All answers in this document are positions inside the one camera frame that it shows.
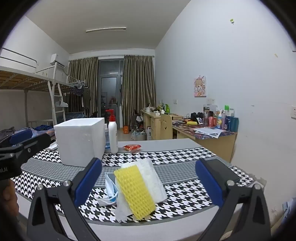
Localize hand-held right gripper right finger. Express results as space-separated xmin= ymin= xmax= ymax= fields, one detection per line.
xmin=192 ymin=158 xmax=271 ymax=241

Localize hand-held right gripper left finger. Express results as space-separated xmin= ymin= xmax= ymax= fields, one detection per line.
xmin=26 ymin=158 xmax=102 ymax=241

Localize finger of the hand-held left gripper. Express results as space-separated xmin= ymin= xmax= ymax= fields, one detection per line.
xmin=14 ymin=133 xmax=52 ymax=164
xmin=0 ymin=129 xmax=34 ymax=149

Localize blue face mask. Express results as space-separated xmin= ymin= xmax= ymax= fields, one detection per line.
xmin=97 ymin=171 xmax=121 ymax=206

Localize white foam box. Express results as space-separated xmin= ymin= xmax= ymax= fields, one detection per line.
xmin=54 ymin=117 xmax=105 ymax=167

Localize yellow foam sponge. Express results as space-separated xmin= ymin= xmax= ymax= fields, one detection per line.
xmin=114 ymin=165 xmax=156 ymax=220

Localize white embossed paper towel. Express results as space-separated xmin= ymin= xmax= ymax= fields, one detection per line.
xmin=120 ymin=159 xmax=168 ymax=204

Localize person's left hand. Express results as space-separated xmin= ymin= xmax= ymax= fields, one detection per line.
xmin=1 ymin=180 xmax=19 ymax=218

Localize blue plaid quilt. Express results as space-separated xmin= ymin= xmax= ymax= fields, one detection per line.
xmin=23 ymin=124 xmax=56 ymax=142

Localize dark grey phone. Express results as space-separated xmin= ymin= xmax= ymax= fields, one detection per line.
xmin=205 ymin=159 xmax=241 ymax=184

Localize houndstooth tablecloth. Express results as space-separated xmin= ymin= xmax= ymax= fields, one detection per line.
xmin=10 ymin=138 xmax=256 ymax=226

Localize wooden desk with printed cover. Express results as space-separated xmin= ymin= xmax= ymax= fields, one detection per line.
xmin=172 ymin=119 xmax=238 ymax=163

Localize white bed ladder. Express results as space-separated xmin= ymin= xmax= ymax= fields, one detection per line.
xmin=47 ymin=80 xmax=65 ymax=126

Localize white lotion pump bottle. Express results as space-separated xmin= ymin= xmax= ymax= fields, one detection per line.
xmin=106 ymin=109 xmax=119 ymax=154

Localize printed paper sheets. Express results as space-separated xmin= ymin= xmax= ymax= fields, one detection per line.
xmin=194 ymin=127 xmax=226 ymax=139

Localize red snack packet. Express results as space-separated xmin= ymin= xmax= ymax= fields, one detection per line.
xmin=122 ymin=144 xmax=142 ymax=152

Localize white metal bunk bed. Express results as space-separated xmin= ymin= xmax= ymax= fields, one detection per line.
xmin=0 ymin=47 xmax=89 ymax=130

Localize row of toiletry bottles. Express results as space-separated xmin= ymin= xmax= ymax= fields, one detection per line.
xmin=203 ymin=105 xmax=239 ymax=131

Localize grey trash bin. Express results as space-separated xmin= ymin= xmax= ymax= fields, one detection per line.
xmin=131 ymin=130 xmax=147 ymax=141

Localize wooden chair with smiley cutout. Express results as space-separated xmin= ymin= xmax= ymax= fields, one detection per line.
xmin=160 ymin=114 xmax=173 ymax=140

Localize wooden desk with drawers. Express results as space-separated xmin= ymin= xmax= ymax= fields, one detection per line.
xmin=141 ymin=110 xmax=174 ymax=141

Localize brown curtain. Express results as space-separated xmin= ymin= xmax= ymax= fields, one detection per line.
xmin=67 ymin=57 xmax=99 ymax=117
xmin=122 ymin=55 xmax=156 ymax=130

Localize white air conditioner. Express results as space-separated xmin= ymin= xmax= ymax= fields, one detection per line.
xmin=50 ymin=54 xmax=66 ymax=68

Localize glass balcony door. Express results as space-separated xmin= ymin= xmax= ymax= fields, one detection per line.
xmin=98 ymin=59 xmax=124 ymax=129

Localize ceiling tube light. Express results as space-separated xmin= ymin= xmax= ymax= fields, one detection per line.
xmin=85 ymin=27 xmax=127 ymax=33

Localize cartoon wall poster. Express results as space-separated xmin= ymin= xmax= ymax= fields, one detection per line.
xmin=194 ymin=75 xmax=207 ymax=97

